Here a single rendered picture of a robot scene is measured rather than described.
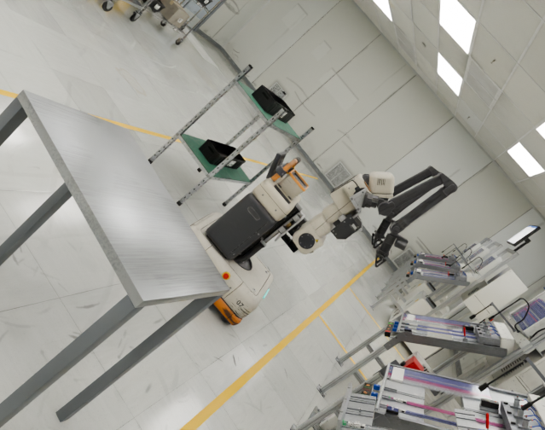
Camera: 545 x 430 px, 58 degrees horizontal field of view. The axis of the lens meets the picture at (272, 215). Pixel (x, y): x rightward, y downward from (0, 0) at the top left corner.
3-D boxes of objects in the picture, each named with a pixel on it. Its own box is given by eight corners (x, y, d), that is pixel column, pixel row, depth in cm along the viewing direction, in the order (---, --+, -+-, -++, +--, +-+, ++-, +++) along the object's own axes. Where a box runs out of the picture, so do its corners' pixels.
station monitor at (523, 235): (510, 246, 626) (539, 225, 616) (504, 242, 682) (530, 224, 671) (518, 254, 624) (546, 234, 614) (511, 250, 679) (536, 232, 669)
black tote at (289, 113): (264, 111, 373) (275, 101, 370) (251, 94, 376) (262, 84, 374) (286, 124, 428) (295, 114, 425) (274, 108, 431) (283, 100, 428)
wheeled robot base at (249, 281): (161, 247, 307) (189, 223, 301) (195, 228, 368) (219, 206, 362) (231, 330, 308) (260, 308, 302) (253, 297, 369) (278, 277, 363)
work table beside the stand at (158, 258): (-7, 261, 197) (128, 128, 177) (68, 419, 177) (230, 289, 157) (-135, 261, 156) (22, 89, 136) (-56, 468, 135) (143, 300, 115)
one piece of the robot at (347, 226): (326, 226, 304) (353, 204, 299) (328, 217, 331) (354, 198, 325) (342, 246, 304) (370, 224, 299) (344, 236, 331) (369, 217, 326)
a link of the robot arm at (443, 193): (449, 179, 284) (452, 182, 273) (455, 188, 284) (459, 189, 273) (388, 225, 295) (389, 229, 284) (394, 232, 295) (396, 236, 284)
